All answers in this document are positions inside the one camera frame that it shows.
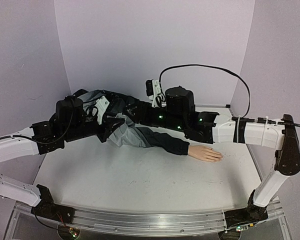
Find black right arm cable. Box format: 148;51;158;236
158;64;251;118

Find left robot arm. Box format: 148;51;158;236
0;95;125;219

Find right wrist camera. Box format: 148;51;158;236
145;79;166;108

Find grey and black jacket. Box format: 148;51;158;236
74;89;190;156

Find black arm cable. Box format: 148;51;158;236
158;64;251;118
0;96;77;146

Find aluminium front rail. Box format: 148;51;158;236
13;202;283;237

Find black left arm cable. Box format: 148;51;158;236
0;96;77;146

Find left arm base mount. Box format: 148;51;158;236
31;184;75;224

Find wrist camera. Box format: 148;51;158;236
84;96;125;126
145;79;166;108

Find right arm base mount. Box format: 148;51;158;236
224;190;268;230

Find mannequin hand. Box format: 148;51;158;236
188;145;223;163

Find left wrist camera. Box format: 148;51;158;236
84;96;125;126

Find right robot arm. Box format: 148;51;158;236
123;86;300;212

